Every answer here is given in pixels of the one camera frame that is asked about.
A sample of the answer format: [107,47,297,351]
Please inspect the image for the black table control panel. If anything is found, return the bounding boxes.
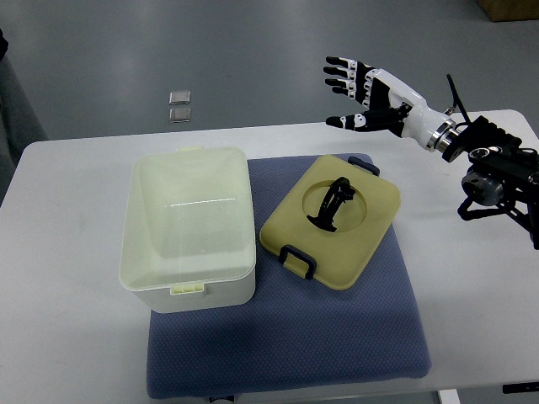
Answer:
[502,381,539,394]

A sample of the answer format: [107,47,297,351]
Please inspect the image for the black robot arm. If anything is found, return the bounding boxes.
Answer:
[434,75,538,248]

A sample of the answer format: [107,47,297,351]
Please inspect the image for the lower metal floor plate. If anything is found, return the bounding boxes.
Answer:
[168,107,191,123]

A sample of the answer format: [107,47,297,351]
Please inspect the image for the white storage box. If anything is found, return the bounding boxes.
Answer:
[119,146,256,313]

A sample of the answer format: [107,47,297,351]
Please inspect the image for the blue quilted mat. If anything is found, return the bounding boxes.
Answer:
[145,152,432,400]

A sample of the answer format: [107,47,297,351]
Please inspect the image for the upper metal floor plate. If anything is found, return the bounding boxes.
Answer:
[168,90,191,105]

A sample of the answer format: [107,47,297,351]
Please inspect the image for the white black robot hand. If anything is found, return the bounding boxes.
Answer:
[323,56,458,152]

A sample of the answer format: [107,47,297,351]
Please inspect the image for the yellow box lid black handle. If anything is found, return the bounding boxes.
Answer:
[259,155,401,290]

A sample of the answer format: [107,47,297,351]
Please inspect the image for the cardboard box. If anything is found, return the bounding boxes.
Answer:
[477,0,539,22]

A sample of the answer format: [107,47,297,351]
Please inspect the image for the metal floor plate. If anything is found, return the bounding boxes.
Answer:
[168,107,191,123]
[168,90,191,105]

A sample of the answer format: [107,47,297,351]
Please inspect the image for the person in grey trousers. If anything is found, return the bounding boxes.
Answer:
[1,32,48,182]

